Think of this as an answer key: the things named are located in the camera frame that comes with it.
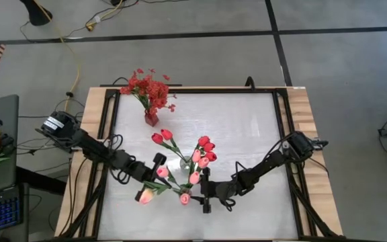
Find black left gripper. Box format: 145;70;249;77
126;153;173;203

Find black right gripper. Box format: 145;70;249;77
189;167;239;214

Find clear cut-glass vase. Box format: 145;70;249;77
179;156;193;172

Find red glass vase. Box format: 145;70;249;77
144;111;160;128

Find red flower bouquet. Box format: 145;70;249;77
119;68;177;117

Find black stand base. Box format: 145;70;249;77
19;0;54;27

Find black arched cable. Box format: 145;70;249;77
112;76;132;87

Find yellow extension cable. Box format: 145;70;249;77
32;0;81;114

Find yellow plug cable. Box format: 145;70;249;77
85;0;124;32

